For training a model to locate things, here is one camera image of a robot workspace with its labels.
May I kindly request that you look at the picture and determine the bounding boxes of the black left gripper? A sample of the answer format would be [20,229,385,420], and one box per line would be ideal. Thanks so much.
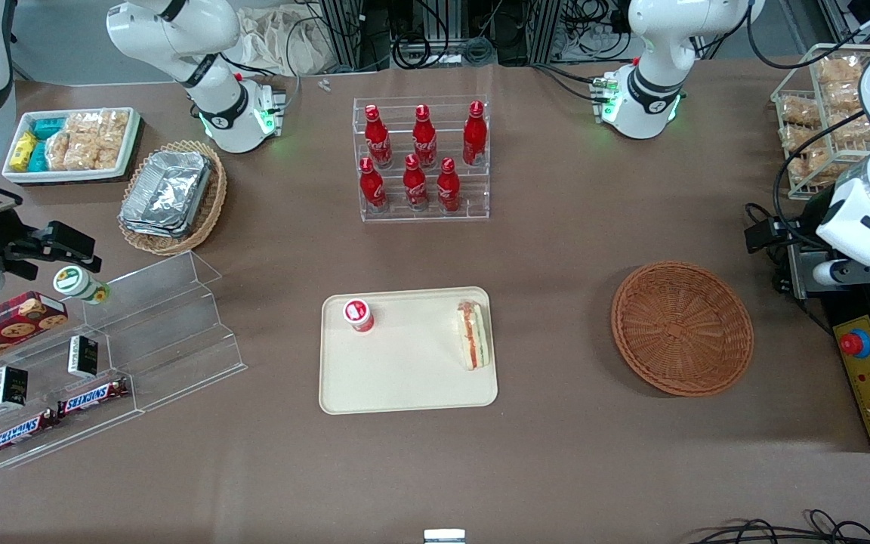
[744,219,870,300]

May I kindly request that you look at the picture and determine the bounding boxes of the triangular sandwich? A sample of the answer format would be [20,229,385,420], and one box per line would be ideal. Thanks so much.
[456,299,492,371]

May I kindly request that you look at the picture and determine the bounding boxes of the round brown wicker basket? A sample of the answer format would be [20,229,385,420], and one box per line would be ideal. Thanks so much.
[611,261,755,397]

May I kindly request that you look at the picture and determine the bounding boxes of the oval light wicker basket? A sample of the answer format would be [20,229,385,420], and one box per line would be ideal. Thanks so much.
[117,140,228,257]

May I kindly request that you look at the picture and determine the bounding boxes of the beige plastic tray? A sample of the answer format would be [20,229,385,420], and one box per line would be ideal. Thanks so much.
[319,286,498,416]

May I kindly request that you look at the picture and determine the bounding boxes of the green lid white cup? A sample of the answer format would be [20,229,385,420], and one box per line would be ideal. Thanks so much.
[53,266,110,305]

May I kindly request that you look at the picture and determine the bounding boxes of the white rectangular plastic bin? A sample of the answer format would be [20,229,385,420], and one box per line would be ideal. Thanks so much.
[2,107,141,184]

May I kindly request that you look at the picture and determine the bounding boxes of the clear fried snack bag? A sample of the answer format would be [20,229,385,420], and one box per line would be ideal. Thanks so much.
[828,108,870,146]
[816,56,864,85]
[782,125,838,184]
[820,82,870,111]
[780,98,821,128]

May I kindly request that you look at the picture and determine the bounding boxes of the red plaid cookie box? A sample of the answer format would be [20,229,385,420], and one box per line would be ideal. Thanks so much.
[0,291,69,376]

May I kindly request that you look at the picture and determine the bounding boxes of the clear rice cracker bag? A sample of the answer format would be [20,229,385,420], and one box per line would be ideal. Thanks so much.
[65,112,102,171]
[97,110,131,171]
[46,131,73,172]

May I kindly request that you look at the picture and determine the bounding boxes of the small black carton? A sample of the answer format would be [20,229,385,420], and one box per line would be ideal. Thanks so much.
[0,366,29,410]
[66,335,100,379]

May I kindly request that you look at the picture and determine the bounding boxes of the stack of foil trays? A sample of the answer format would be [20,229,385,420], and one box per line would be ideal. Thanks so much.
[119,150,214,239]

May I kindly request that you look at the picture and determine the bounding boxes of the yellow snack packet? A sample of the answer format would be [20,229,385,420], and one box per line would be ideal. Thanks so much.
[11,131,38,172]

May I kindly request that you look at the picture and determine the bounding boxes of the clear acrylic stepped shelf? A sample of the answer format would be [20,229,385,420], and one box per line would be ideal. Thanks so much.
[0,251,248,471]

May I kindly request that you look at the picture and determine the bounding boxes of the snickers chocolate bar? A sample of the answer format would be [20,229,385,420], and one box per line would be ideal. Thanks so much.
[57,377,131,419]
[0,409,60,458]

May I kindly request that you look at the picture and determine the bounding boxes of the beige cloth bag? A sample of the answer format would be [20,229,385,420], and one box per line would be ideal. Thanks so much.
[235,6,338,76]

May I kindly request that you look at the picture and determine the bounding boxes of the red lid yogurt cup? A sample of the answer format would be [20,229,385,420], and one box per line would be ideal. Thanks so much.
[342,298,375,333]

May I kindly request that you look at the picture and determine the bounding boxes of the clear acrylic bottle rack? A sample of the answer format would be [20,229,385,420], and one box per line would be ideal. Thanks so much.
[352,95,491,223]

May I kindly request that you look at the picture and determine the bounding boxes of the red cola bottle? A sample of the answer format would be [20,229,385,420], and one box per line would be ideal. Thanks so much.
[359,156,387,213]
[412,104,438,168]
[463,100,488,167]
[436,156,461,214]
[363,104,393,168]
[403,153,430,212]

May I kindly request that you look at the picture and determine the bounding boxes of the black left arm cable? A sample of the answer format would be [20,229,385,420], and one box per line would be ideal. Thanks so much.
[745,0,870,250]

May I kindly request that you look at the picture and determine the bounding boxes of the white wire basket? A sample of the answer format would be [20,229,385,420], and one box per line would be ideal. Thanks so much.
[771,43,870,202]

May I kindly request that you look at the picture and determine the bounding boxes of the black arm base cables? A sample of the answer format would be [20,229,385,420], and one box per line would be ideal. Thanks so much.
[532,63,611,104]

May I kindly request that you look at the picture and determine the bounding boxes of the black floor cable bundle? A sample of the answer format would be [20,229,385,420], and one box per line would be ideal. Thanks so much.
[688,509,870,544]

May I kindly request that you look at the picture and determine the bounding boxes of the aluminium frame post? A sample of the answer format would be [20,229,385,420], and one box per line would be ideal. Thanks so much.
[528,0,562,66]
[319,0,366,73]

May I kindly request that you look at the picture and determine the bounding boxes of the coiled black cable bundle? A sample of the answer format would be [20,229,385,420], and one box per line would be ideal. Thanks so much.
[392,30,498,70]

